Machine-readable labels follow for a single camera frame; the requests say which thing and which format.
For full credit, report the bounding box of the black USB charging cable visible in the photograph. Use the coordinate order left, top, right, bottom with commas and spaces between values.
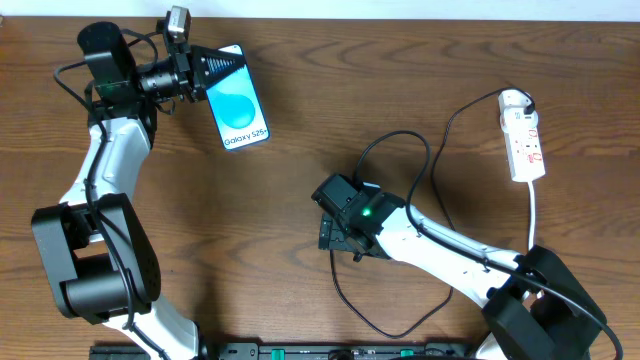
327, 86, 536, 340

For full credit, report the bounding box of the blue Samsung Galaxy smartphone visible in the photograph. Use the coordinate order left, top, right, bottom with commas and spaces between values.
206, 64, 270, 151

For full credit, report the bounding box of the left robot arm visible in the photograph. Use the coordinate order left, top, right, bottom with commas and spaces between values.
31, 19, 246, 359

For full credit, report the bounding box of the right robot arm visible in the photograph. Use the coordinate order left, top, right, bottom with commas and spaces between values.
312, 174, 606, 359

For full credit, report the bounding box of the white USB charger adapter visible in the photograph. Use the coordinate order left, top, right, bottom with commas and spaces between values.
498, 88, 535, 115

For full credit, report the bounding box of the white power strip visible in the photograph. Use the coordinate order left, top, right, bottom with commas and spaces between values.
500, 107, 546, 183

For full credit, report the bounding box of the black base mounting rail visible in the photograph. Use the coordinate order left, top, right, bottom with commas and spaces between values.
89, 341, 481, 360

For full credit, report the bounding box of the black right camera cable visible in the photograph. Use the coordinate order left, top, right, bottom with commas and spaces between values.
352, 130, 625, 360

